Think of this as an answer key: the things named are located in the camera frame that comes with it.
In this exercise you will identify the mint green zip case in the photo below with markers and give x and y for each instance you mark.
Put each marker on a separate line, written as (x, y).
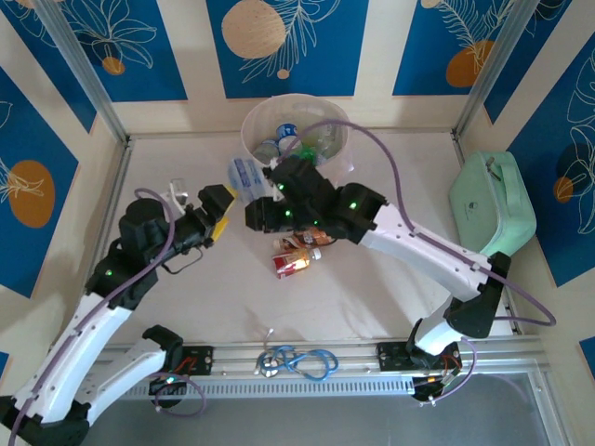
(502, 209)

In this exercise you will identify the small clear bottle blue label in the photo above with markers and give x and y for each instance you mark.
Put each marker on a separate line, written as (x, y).
(267, 151)

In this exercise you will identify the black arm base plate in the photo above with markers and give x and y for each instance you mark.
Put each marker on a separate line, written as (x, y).
(392, 355)
(202, 360)

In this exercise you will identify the white plastic bin with liner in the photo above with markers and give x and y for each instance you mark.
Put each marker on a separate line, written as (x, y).
(260, 116)

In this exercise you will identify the crushed clear bottle blue cap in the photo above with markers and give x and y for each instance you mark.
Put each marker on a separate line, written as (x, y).
(246, 174)

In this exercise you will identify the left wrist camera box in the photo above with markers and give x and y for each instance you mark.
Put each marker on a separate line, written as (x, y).
(179, 190)

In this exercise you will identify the small black circuit board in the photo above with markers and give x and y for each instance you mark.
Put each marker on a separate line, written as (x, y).
(168, 382)
(430, 388)

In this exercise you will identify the red orange label bottle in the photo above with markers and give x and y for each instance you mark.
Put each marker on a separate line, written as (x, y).
(290, 264)

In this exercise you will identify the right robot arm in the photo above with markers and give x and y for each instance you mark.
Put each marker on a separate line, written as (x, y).
(418, 255)

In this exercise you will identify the clear bottle dark blue label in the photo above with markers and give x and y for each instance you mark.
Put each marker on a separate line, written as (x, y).
(287, 131)

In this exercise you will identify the clear bottle green cap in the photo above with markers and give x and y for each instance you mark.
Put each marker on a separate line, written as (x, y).
(325, 139)

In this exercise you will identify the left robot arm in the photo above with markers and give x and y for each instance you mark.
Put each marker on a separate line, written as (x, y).
(102, 334)

